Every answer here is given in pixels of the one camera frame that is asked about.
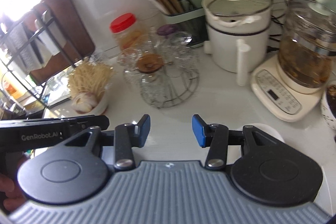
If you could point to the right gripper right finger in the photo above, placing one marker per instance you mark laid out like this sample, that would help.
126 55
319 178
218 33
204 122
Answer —
214 136

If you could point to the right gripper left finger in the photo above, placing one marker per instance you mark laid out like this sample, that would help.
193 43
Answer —
127 136

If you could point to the white ceramic bowl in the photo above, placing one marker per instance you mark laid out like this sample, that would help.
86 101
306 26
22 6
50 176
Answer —
234 151

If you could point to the person's left hand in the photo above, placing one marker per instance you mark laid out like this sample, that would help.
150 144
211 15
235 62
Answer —
11 193

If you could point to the orange detergent bottle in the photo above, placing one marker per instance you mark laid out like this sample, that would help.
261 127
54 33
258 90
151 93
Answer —
12 86

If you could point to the tray with drinking glasses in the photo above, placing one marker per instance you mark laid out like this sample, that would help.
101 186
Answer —
56 91

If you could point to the bowl with noodles and garlic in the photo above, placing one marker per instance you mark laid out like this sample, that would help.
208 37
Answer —
89 85

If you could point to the glass health kettle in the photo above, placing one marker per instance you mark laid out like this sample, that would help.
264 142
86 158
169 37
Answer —
291 83

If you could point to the red lid plastic jar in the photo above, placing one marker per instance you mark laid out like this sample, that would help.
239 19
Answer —
126 30

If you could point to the white electric cooker pot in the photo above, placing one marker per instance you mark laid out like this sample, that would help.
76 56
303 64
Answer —
238 33

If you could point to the patterned bowl with grains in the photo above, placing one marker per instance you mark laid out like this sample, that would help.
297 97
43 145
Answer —
328 105

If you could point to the green chopstick holder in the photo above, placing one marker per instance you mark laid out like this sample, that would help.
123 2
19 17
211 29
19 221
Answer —
188 15

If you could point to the dark wooden cutting board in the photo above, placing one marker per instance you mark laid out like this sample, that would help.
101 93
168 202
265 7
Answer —
79 43

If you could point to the wire rack with glass cups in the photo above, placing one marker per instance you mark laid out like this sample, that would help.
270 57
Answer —
162 67

